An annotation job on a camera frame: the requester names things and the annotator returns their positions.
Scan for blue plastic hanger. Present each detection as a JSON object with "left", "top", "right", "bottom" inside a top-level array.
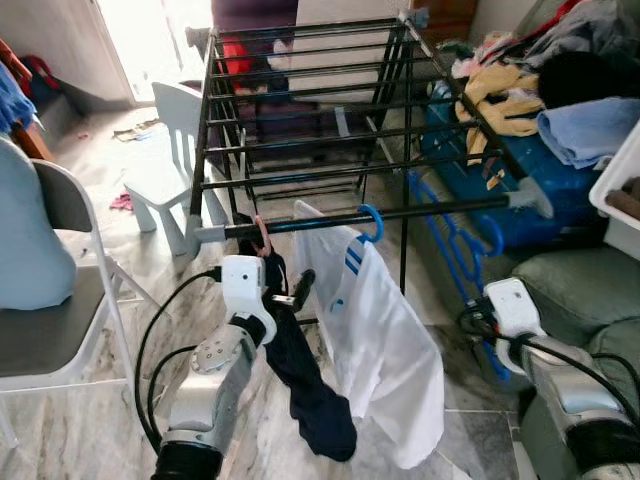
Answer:
[
  {"left": 357, "top": 203, "right": 386, "bottom": 245},
  {"left": 408, "top": 170, "right": 507, "bottom": 383},
  {"left": 420, "top": 185, "right": 507, "bottom": 383}
]

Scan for pink hanger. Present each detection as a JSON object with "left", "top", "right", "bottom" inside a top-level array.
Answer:
[{"left": 254, "top": 214, "right": 274, "bottom": 259}]

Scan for white shirt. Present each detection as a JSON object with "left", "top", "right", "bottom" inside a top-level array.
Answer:
[{"left": 292, "top": 200, "right": 447, "bottom": 471}]

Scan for green sofa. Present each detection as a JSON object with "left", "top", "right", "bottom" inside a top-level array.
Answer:
[{"left": 505, "top": 245, "right": 640, "bottom": 480}]

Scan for navy garment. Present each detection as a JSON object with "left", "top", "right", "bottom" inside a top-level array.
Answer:
[{"left": 237, "top": 213, "right": 359, "bottom": 463}]

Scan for black clothes drying rack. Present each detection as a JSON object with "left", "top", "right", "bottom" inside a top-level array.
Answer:
[{"left": 188, "top": 8, "right": 557, "bottom": 331}]

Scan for blue storage box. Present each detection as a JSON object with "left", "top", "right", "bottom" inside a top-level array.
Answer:
[{"left": 425, "top": 92, "right": 603, "bottom": 253}]

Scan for white child chair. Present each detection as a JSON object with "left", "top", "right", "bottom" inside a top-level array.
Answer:
[{"left": 122, "top": 82, "right": 229, "bottom": 257}]

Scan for brown clothes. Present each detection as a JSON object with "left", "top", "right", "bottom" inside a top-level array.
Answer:
[{"left": 604, "top": 178, "right": 640, "bottom": 223}]

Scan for white plastic bin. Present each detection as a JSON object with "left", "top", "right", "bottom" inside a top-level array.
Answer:
[{"left": 588, "top": 125, "right": 640, "bottom": 263}]

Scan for light blue towel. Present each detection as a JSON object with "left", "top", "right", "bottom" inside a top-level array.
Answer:
[{"left": 537, "top": 97, "right": 640, "bottom": 171}]

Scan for yellow garment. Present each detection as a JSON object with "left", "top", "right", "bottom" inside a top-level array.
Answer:
[{"left": 455, "top": 62, "right": 547, "bottom": 163}]

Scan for grey folding chair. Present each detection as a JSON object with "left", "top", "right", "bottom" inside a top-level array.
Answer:
[{"left": 0, "top": 135, "right": 153, "bottom": 451}]

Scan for red garment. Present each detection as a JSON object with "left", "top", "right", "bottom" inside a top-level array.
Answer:
[{"left": 220, "top": 35, "right": 253, "bottom": 83}]

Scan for light blue chair cushion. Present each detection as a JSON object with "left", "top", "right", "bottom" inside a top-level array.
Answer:
[{"left": 0, "top": 135, "right": 81, "bottom": 311}]

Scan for black garment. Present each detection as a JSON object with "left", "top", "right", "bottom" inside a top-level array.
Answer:
[{"left": 538, "top": 50, "right": 637, "bottom": 111}]

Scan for grey garment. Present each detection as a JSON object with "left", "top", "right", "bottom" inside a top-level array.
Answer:
[{"left": 520, "top": 0, "right": 640, "bottom": 71}]

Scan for blue hanging garment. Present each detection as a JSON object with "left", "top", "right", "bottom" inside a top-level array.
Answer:
[{"left": 0, "top": 60, "right": 39, "bottom": 136}]

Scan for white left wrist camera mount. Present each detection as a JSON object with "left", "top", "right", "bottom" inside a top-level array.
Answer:
[{"left": 221, "top": 255, "right": 269, "bottom": 323}]

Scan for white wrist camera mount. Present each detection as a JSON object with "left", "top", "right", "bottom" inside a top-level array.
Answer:
[
  {"left": 221, "top": 255, "right": 269, "bottom": 323},
  {"left": 484, "top": 277, "right": 547, "bottom": 347}
]

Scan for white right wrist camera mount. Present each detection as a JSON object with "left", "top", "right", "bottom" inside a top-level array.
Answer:
[{"left": 484, "top": 277, "right": 547, "bottom": 347}]

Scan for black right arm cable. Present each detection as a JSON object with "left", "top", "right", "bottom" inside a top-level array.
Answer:
[{"left": 456, "top": 300, "right": 640, "bottom": 423}]

